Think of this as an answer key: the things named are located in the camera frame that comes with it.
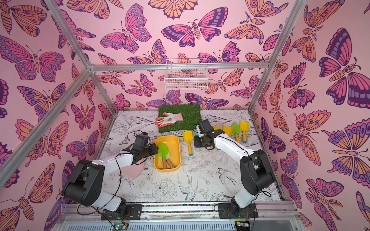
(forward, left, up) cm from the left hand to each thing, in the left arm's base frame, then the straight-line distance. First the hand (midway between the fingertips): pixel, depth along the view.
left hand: (158, 147), depth 94 cm
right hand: (-1, -23, +6) cm, 24 cm away
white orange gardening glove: (+24, -6, 0) cm, 25 cm away
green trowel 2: (-1, -3, -4) cm, 5 cm away
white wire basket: (+38, -19, +30) cm, 52 cm away
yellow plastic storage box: (+3, -9, -1) cm, 10 cm away
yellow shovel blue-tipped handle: (+10, -20, -4) cm, 23 cm away
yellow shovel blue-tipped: (+21, -63, -4) cm, 66 cm away
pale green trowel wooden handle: (-11, -9, -2) cm, 14 cm away
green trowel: (+17, -55, -2) cm, 57 cm away
